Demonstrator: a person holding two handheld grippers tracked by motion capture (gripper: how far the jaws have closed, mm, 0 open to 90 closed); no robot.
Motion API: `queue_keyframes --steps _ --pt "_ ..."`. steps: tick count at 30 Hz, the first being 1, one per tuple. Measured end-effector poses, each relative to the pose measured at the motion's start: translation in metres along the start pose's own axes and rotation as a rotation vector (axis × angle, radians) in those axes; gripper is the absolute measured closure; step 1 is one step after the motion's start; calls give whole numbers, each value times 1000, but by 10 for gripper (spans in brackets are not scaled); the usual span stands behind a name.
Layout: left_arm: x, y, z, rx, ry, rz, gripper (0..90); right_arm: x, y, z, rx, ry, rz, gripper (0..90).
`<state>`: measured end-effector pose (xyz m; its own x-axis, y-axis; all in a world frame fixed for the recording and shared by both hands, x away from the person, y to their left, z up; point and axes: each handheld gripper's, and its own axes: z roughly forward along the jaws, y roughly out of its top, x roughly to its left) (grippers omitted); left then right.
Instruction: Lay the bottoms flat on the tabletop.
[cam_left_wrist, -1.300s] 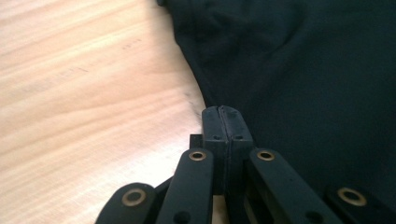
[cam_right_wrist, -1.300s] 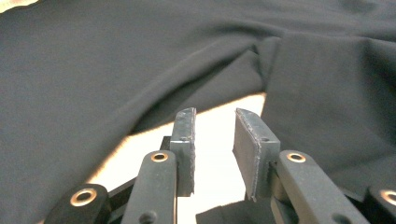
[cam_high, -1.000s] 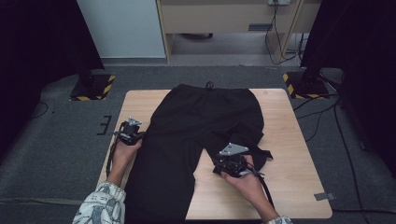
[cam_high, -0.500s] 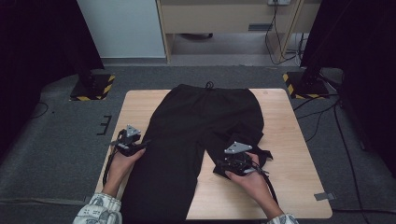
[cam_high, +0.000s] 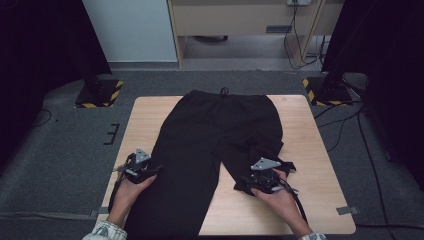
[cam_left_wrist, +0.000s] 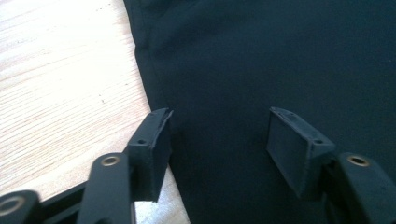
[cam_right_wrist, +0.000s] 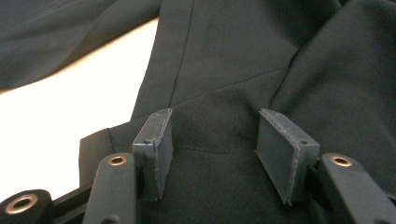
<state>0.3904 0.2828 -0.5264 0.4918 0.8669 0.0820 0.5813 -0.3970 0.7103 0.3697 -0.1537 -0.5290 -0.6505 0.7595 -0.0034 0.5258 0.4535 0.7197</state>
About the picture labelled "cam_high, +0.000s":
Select right hand-held gripper cable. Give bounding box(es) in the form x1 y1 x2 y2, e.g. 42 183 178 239
278 178 309 224

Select dark round object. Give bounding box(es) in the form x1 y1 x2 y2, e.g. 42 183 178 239
192 35 230 44

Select white panel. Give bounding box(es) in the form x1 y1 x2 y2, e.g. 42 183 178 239
81 0 179 64

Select person's right hand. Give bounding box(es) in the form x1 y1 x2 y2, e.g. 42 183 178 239
250 169 306 228

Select thin black floor cable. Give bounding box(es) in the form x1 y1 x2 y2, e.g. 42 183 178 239
32 108 54 128

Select grey tape piece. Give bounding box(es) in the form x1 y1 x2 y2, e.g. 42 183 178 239
335 205 361 216
88 206 111 218

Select person's left hand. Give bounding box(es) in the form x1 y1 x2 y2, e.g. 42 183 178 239
109 173 158 218

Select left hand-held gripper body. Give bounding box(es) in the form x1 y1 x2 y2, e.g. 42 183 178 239
114 147 158 185

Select black pants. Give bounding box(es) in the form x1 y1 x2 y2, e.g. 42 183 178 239
123 87 297 238

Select black curtain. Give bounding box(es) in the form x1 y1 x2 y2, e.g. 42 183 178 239
320 0 424 192
0 0 113 169

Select hanging black cable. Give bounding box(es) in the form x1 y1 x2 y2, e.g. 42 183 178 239
282 3 318 71

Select long black floor cable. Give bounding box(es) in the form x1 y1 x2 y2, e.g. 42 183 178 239
355 109 392 240

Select hand-held gripper cable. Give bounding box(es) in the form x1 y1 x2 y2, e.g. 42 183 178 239
278 178 309 224
107 173 124 213

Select light wooden desk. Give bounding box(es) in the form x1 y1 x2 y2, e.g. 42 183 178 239
167 0 345 69

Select left hand-held gripper cable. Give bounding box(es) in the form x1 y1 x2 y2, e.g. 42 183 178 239
107 173 124 213

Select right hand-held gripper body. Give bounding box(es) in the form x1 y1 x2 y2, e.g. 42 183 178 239
241 156 289 195

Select striped-edge black stand base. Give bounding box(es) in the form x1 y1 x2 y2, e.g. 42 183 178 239
302 76 354 107
74 78 125 109

